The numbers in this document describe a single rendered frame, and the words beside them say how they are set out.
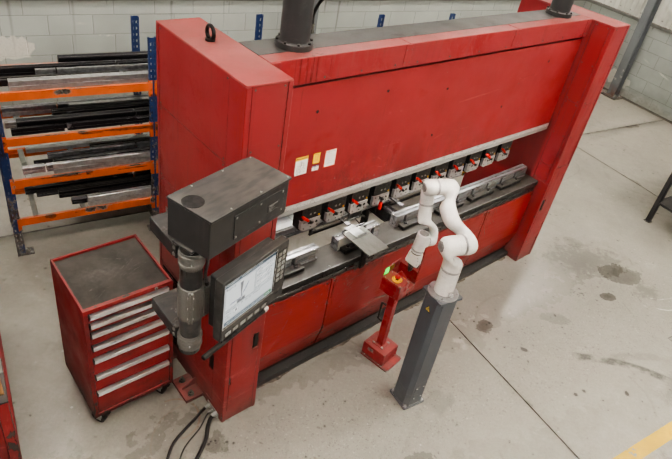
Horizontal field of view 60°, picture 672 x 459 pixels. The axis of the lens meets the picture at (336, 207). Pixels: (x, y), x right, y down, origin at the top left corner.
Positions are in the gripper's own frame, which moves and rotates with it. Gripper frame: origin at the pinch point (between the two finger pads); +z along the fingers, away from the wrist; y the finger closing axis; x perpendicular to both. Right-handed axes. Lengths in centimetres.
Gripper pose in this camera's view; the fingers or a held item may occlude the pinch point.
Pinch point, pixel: (410, 268)
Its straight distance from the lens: 400.1
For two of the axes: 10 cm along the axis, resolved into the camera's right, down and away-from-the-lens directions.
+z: -2.2, 7.8, 5.9
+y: 7.2, 5.3, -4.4
